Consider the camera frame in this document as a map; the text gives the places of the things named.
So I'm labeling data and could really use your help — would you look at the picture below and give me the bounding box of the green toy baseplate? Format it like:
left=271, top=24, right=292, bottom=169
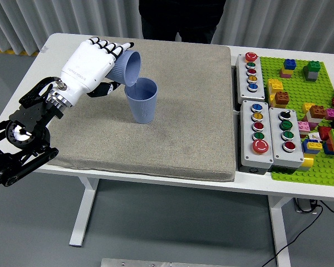
left=259, top=56, right=334, bottom=187

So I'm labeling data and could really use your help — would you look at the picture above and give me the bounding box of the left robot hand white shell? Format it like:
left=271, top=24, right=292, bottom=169
left=60, top=36, right=135, bottom=106

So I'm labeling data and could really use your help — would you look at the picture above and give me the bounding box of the white curtain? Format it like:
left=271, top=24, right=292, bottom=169
left=0, top=0, right=334, bottom=55

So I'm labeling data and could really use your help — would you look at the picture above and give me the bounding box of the blue ribbed cup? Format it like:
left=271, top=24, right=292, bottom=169
left=124, top=77, right=158, bottom=124
left=107, top=50, right=142, bottom=87

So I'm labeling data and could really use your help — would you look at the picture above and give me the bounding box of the grey selector switch control box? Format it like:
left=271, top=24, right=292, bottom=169
left=268, top=107, right=305, bottom=172

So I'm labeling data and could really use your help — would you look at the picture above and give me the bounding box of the grey-brown mat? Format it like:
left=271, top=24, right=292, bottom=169
left=46, top=36, right=237, bottom=182

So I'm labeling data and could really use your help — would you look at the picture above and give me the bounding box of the black floor cable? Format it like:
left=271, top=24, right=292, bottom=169
left=318, top=200, right=334, bottom=215
left=260, top=204, right=324, bottom=267

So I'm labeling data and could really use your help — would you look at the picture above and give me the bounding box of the yellow floor tape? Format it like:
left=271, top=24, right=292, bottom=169
left=0, top=46, right=40, bottom=57

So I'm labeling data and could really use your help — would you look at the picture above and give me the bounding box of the brown toy brick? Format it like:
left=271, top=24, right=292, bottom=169
left=274, top=91, right=290, bottom=106
left=309, top=105, right=326, bottom=119

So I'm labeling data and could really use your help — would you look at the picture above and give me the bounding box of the white toy brick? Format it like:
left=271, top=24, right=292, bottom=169
left=307, top=113, right=323, bottom=125

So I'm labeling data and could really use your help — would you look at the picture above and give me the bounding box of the yellow round toy brick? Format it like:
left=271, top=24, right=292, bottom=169
left=300, top=157, right=315, bottom=171

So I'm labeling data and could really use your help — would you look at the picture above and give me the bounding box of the red toy brick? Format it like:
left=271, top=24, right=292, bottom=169
left=318, top=126, right=333, bottom=141

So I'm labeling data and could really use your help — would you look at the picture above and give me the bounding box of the person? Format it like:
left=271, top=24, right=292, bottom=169
left=138, top=0, right=227, bottom=45

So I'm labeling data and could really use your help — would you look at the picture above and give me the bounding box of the white table leg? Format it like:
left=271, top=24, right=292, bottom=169
left=68, top=177, right=100, bottom=248
left=268, top=196, right=292, bottom=267

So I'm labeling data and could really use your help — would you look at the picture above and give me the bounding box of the grey five-button control box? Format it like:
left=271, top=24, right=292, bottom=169
left=235, top=52, right=266, bottom=102
left=240, top=100, right=274, bottom=175

